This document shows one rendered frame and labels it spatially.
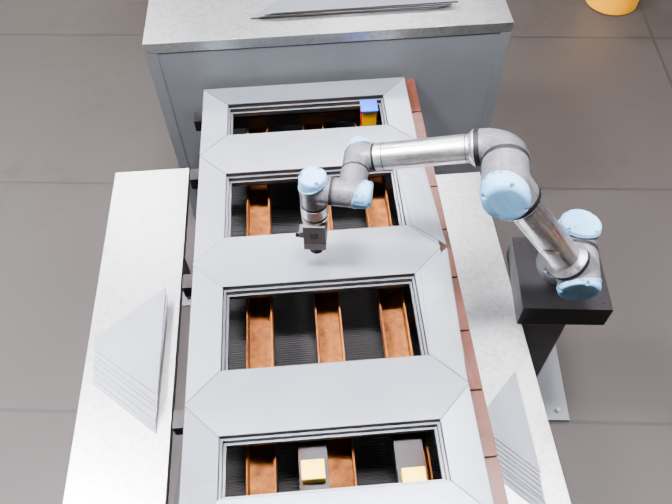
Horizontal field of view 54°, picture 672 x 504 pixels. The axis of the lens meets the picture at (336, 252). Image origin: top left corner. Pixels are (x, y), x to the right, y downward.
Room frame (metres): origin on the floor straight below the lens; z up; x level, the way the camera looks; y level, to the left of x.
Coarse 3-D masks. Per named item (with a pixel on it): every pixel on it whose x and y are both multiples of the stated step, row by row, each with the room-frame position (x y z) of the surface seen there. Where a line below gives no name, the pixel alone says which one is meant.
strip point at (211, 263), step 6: (222, 240) 1.20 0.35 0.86; (216, 246) 1.18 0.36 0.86; (222, 246) 1.18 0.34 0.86; (210, 252) 1.16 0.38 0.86; (216, 252) 1.16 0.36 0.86; (222, 252) 1.16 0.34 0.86; (204, 258) 1.14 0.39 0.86; (210, 258) 1.14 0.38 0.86; (216, 258) 1.14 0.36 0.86; (222, 258) 1.13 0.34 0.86; (198, 264) 1.11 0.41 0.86; (204, 264) 1.11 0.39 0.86; (210, 264) 1.11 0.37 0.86; (216, 264) 1.11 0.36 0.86; (222, 264) 1.11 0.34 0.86; (204, 270) 1.09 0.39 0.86; (210, 270) 1.09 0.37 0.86; (216, 270) 1.09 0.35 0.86; (222, 270) 1.09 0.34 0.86; (210, 276) 1.07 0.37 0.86; (216, 276) 1.07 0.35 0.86; (222, 276) 1.07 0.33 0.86; (216, 282) 1.05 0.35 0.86; (222, 282) 1.05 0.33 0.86
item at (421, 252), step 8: (408, 232) 1.21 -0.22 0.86; (416, 232) 1.21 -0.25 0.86; (416, 240) 1.18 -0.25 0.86; (424, 240) 1.18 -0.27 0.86; (416, 248) 1.15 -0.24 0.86; (424, 248) 1.15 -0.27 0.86; (416, 256) 1.12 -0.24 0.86; (424, 256) 1.12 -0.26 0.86; (416, 264) 1.10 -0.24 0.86; (416, 272) 1.07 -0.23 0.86
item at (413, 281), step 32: (224, 288) 1.03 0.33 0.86; (256, 288) 1.04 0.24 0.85; (288, 288) 1.04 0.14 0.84; (320, 288) 1.04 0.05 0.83; (352, 288) 1.04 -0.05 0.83; (416, 288) 1.02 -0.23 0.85; (224, 320) 0.93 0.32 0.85; (416, 320) 0.92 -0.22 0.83; (224, 352) 0.83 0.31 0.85; (224, 448) 0.57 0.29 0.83; (224, 480) 0.49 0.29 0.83; (448, 480) 0.47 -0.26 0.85
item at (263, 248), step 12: (252, 240) 1.20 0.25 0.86; (264, 240) 1.20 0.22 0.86; (276, 240) 1.20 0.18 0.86; (252, 252) 1.15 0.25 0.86; (264, 252) 1.15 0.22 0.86; (276, 252) 1.15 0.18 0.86; (252, 264) 1.11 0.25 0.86; (264, 264) 1.11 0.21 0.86; (276, 264) 1.11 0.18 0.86; (252, 276) 1.07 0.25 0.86; (264, 276) 1.07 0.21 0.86; (276, 276) 1.07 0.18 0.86
